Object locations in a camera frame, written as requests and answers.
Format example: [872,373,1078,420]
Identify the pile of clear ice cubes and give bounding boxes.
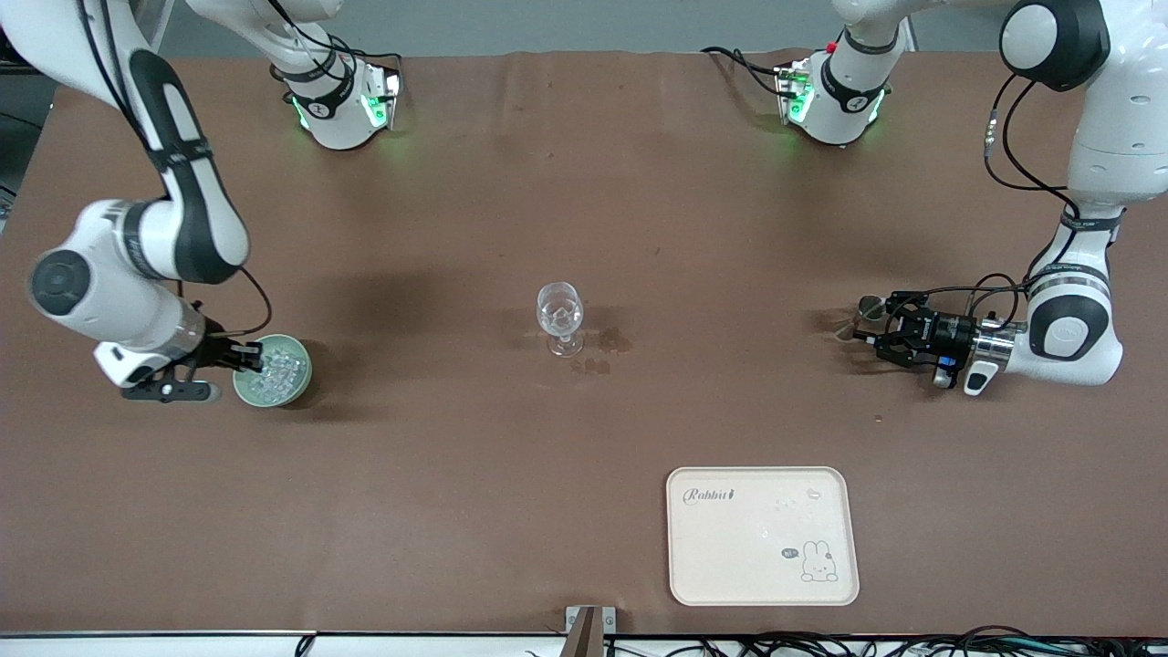
[248,347,304,402]

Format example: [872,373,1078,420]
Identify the silver metal jigger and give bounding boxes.
[853,294,891,344]

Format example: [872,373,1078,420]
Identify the clear wine glass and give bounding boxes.
[536,282,587,359]

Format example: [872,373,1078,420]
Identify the green ceramic bowl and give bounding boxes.
[232,334,314,410]

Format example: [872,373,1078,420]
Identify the cream rabbit print tray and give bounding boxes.
[666,466,860,608]

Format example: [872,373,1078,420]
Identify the brown table cover sheet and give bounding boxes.
[0,50,1168,637]

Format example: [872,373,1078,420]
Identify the brown wooden bar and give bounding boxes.
[569,607,603,657]

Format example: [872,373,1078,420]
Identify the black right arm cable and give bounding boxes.
[78,0,275,340]

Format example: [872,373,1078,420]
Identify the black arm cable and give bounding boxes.
[967,71,1087,320]
[78,0,275,340]

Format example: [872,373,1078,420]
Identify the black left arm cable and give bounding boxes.
[967,71,1087,320]

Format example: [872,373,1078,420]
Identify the black left base cable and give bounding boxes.
[701,46,787,97]

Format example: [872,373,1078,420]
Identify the black base cable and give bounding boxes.
[701,46,787,97]
[324,35,404,76]

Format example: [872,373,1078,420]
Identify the tangled black cables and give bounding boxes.
[602,626,1168,657]

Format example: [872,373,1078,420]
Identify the black right base cable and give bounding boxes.
[324,35,404,76]

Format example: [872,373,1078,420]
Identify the grey metal bracket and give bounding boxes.
[565,605,618,636]

